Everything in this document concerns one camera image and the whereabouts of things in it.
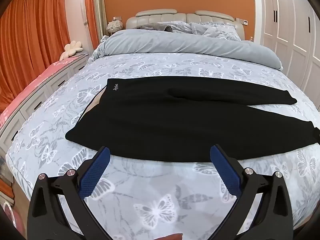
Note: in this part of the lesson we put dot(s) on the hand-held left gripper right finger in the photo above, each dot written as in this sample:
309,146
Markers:
225,171

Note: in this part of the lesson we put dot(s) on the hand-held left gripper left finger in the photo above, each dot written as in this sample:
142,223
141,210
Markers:
96,171

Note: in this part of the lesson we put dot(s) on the black pants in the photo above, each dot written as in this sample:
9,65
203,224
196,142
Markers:
162,120

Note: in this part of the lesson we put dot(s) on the white drawer cabinet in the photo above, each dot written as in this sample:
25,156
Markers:
37,100

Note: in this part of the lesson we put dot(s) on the pink cloth cover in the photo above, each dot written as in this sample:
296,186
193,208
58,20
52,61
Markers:
30,87

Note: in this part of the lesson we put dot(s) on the bed with butterfly sheet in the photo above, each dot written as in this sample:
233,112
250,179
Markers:
140,65

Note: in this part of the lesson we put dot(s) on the white flower plush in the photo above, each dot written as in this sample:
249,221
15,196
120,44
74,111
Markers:
73,48

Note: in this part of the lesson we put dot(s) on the butterfly print pillow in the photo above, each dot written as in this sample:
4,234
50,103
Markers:
215,30

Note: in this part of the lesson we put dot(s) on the grey duvet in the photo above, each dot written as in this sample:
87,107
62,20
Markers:
162,41

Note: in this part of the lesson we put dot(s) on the bedside ornament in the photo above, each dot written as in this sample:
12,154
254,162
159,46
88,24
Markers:
115,26

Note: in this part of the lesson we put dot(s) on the wide orange curtain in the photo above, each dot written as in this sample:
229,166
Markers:
32,30

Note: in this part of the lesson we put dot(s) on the dark grey garment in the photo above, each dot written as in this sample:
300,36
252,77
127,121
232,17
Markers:
155,26

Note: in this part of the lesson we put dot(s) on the narrow orange curtain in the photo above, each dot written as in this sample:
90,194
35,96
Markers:
90,12

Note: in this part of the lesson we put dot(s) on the white wardrobe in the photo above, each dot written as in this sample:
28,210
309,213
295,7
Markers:
287,25

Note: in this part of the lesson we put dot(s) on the beige padded headboard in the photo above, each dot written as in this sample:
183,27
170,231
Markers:
155,17

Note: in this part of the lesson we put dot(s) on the white wall switch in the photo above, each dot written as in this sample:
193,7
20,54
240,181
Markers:
245,22

